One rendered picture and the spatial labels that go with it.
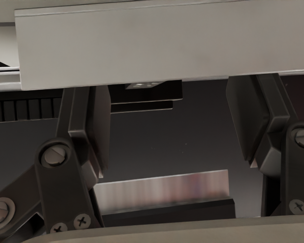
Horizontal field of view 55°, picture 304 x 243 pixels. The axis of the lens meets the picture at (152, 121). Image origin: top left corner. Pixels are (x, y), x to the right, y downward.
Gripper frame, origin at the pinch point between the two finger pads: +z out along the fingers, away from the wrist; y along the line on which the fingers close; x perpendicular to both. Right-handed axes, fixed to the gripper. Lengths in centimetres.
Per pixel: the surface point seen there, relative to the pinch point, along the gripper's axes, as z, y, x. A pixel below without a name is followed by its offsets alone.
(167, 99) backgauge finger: 18.1, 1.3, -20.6
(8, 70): 7.6, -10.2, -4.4
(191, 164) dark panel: 28, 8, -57
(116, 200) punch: 0.6, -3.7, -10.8
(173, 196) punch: 0.9, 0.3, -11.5
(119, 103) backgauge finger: 17.5, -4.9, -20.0
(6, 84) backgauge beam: 22.1, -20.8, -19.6
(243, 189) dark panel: 23, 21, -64
